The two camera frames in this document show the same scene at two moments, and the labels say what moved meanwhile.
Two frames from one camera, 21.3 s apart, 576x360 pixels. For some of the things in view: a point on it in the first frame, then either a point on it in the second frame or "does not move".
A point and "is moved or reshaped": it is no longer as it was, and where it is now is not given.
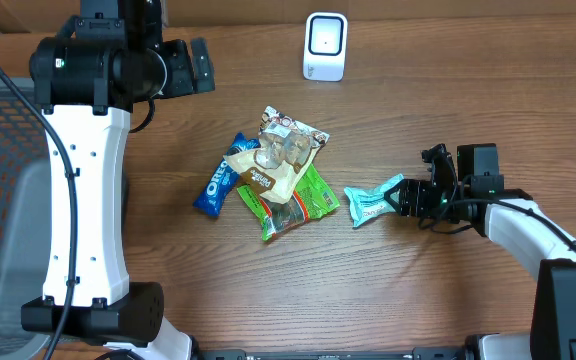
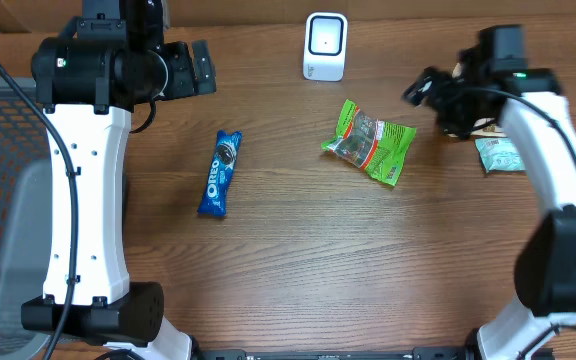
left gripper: [177, 52] does not move
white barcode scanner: [325, 46] does not move
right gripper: [412, 192] -> [435, 80]
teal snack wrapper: [366, 203] -> [500, 154]
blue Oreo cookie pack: [209, 199] is moved or reshaped
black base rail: [419, 353] does not move
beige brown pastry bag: [283, 149] -> [493, 130]
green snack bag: [313, 198] -> [377, 146]
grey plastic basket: [9, 217] does not move
